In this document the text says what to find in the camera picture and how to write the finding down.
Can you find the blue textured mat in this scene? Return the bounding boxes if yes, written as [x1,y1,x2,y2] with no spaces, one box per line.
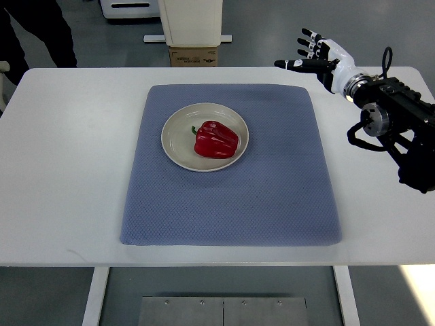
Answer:
[120,84,341,247]

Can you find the cream round plate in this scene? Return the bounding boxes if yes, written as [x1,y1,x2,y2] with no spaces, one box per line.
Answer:
[161,103,249,172]

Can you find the person in black trousers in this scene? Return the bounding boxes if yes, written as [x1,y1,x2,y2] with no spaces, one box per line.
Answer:
[1,1,77,86]

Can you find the white right table leg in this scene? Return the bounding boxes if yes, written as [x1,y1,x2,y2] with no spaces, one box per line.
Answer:
[333,266,361,326]

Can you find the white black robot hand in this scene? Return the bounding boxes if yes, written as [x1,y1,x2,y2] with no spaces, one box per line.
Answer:
[274,28,370,98]

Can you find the white left table leg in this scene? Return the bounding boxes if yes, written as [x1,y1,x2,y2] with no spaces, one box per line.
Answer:
[82,267,109,326]

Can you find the red bell pepper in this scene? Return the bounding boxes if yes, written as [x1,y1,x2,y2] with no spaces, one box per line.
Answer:
[191,120,239,159]

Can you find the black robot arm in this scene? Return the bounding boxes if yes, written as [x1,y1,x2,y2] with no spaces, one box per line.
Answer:
[344,47,434,194]

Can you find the white pedestal column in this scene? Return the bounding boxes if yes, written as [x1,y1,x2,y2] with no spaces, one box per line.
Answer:
[143,0,232,48]

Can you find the brown cardboard box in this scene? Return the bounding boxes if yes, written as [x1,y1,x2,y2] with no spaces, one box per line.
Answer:
[169,47,218,67]

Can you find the white table leg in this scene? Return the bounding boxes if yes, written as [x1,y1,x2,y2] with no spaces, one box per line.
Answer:
[333,266,361,326]
[82,267,109,326]

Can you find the white machine base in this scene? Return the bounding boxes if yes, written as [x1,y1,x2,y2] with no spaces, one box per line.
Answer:
[99,0,160,19]

